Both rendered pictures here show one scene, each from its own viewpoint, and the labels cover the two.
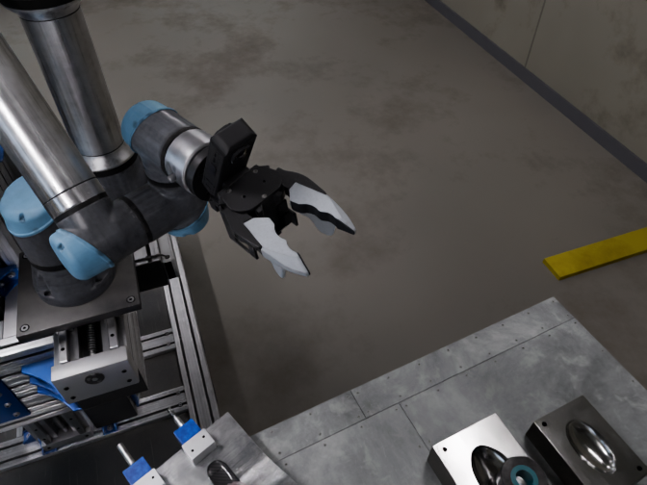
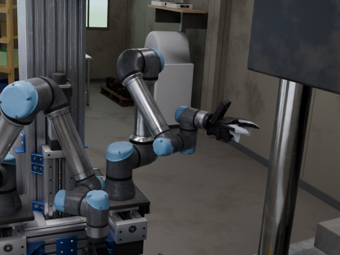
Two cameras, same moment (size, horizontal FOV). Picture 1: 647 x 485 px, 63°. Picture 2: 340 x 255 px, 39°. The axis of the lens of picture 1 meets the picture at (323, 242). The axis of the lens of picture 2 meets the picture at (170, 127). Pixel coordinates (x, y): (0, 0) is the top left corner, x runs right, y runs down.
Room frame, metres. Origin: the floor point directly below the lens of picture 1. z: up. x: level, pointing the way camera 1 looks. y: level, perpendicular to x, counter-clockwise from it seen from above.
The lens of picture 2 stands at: (-1.33, 0.45, 1.94)
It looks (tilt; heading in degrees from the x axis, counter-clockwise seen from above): 16 degrees down; 355
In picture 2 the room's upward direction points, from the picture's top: 4 degrees clockwise
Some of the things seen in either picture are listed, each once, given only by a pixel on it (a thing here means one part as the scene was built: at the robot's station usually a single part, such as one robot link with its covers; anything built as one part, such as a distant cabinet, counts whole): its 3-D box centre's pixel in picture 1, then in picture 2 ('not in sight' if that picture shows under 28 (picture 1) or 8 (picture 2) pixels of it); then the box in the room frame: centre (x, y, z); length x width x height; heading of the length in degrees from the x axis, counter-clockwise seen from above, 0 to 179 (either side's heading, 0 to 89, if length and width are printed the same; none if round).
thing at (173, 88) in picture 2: not in sight; (164, 78); (5.57, 0.01, 0.68); 0.70 x 0.61 x 1.35; 20
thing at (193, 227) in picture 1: (169, 201); (184, 140); (0.57, 0.22, 1.33); 0.11 x 0.08 x 0.11; 136
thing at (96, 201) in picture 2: not in sight; (96, 208); (0.17, 0.55, 1.21); 0.09 x 0.08 x 0.11; 66
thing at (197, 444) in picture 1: (186, 431); not in sight; (0.43, 0.27, 0.85); 0.13 x 0.05 x 0.05; 43
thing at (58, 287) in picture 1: (67, 260); (118, 183); (0.67, 0.49, 1.09); 0.15 x 0.15 x 0.10
